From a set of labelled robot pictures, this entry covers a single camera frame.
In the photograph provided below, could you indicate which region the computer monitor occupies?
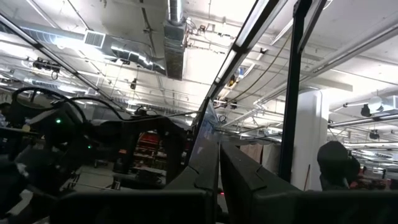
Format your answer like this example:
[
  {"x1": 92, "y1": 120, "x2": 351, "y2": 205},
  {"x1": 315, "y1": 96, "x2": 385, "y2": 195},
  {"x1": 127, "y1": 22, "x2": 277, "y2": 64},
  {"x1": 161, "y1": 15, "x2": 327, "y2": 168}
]
[{"x1": 189, "y1": 99, "x2": 220, "y2": 170}]

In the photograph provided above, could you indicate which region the black aluminium rig frame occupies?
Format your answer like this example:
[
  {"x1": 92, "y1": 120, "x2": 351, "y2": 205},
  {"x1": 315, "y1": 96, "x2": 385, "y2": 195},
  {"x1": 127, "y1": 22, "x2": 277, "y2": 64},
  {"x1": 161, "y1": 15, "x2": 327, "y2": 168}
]
[{"x1": 0, "y1": 0, "x2": 327, "y2": 183}]

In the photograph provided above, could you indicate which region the beige hanging cloth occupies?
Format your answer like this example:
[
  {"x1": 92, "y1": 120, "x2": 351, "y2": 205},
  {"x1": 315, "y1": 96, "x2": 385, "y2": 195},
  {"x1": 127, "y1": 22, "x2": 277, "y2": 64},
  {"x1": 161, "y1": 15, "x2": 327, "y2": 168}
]
[{"x1": 239, "y1": 141, "x2": 280, "y2": 175}]

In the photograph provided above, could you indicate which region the silver ceiling ventilation duct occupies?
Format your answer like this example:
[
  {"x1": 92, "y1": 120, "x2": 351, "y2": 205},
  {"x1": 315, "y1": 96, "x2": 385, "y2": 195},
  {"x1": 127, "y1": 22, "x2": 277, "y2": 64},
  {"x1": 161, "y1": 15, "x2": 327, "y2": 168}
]
[
  {"x1": 18, "y1": 26, "x2": 167, "y2": 75},
  {"x1": 163, "y1": 0, "x2": 187, "y2": 80}
]

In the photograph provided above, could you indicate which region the person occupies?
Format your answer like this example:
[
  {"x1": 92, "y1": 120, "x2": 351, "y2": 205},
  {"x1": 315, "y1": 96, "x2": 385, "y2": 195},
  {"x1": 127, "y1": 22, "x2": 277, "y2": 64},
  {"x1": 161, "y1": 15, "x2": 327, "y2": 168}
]
[{"x1": 317, "y1": 141, "x2": 361, "y2": 191}]

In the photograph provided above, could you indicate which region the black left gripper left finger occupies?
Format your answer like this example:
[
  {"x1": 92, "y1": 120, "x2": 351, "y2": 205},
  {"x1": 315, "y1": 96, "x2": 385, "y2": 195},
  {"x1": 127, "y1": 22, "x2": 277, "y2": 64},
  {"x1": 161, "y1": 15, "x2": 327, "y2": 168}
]
[{"x1": 50, "y1": 139, "x2": 220, "y2": 224}]

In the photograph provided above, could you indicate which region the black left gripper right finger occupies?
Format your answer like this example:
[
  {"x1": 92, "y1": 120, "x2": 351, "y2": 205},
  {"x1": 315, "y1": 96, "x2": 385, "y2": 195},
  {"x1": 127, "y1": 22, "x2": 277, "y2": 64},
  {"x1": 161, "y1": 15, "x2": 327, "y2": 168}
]
[{"x1": 220, "y1": 139, "x2": 398, "y2": 224}]

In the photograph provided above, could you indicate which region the black overhead camera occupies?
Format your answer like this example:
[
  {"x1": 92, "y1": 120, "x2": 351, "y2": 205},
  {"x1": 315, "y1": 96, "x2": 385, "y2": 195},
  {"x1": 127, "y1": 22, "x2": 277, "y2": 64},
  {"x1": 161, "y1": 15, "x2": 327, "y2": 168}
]
[
  {"x1": 32, "y1": 57, "x2": 62, "y2": 80},
  {"x1": 360, "y1": 104, "x2": 373, "y2": 118}
]

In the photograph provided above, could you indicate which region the red storage shelf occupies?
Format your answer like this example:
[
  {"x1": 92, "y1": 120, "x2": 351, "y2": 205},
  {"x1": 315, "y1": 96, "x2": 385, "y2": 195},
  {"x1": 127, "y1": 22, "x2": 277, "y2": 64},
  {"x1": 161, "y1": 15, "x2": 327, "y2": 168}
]
[{"x1": 135, "y1": 132, "x2": 167, "y2": 170}]

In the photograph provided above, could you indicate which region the LED light bar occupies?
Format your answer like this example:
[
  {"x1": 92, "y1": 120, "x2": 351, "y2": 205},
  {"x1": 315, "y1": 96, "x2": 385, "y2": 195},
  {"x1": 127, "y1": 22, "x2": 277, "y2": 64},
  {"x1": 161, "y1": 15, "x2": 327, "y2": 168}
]
[{"x1": 203, "y1": 0, "x2": 292, "y2": 102}]

